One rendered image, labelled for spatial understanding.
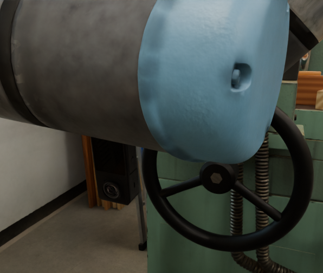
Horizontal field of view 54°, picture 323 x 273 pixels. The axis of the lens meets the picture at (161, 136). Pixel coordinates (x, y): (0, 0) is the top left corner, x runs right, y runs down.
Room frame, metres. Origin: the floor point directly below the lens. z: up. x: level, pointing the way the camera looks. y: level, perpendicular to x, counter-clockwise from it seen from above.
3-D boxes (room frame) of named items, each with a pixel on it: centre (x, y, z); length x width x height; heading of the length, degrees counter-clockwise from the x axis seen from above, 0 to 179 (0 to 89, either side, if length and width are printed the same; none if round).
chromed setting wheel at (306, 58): (0.90, -0.39, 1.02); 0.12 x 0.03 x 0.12; 158
